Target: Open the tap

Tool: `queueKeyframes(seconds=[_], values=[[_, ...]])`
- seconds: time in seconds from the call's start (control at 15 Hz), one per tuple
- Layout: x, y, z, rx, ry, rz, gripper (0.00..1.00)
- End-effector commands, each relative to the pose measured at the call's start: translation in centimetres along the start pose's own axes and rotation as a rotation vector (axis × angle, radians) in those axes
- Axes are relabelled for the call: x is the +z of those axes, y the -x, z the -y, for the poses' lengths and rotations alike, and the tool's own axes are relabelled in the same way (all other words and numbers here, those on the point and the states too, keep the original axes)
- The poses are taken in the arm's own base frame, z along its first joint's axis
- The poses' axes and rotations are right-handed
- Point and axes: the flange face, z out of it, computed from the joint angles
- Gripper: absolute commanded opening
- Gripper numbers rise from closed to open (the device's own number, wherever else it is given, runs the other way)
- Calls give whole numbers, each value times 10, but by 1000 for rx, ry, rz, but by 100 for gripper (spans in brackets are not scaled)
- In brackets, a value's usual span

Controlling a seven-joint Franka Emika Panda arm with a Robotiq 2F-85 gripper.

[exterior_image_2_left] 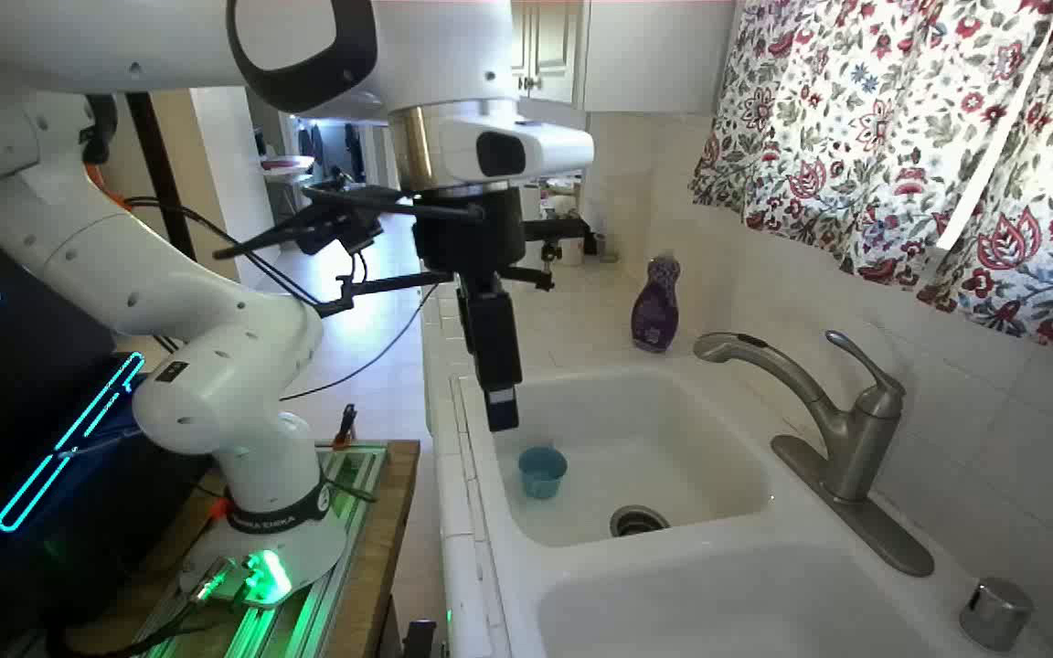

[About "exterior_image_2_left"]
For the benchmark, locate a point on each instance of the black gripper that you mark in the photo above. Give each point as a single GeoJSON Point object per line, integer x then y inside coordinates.
{"type": "Point", "coordinates": [474, 239]}

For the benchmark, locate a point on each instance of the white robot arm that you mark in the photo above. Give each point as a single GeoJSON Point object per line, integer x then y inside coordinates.
{"type": "Point", "coordinates": [437, 71]}

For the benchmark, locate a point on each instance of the silver kitchen tap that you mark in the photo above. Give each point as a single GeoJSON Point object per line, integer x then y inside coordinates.
{"type": "Point", "coordinates": [854, 441]}

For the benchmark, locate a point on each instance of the small blue cup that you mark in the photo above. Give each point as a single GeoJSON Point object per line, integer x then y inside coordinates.
{"type": "Point", "coordinates": [537, 474]}

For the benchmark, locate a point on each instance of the purple soap bottle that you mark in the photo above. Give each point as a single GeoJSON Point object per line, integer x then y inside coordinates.
{"type": "Point", "coordinates": [657, 311]}

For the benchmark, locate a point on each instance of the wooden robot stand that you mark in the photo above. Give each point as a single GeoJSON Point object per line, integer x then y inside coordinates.
{"type": "Point", "coordinates": [342, 617]}

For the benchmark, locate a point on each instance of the white double sink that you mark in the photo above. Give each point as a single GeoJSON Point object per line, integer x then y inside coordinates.
{"type": "Point", "coordinates": [747, 569]}

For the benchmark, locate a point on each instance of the metal sink drain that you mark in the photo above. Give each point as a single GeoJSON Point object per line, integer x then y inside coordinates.
{"type": "Point", "coordinates": [636, 519]}

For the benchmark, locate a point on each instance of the black laptop with glowing lines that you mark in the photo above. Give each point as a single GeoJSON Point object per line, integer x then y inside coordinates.
{"type": "Point", "coordinates": [80, 490]}

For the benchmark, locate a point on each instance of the floral curtain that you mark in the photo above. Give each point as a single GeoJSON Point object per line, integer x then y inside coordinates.
{"type": "Point", "coordinates": [911, 139]}

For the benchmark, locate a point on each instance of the silver round sink cap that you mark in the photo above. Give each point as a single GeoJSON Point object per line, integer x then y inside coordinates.
{"type": "Point", "coordinates": [994, 613]}

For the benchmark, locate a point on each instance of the black camera mount rod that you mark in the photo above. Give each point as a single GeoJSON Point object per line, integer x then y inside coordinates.
{"type": "Point", "coordinates": [351, 290]}

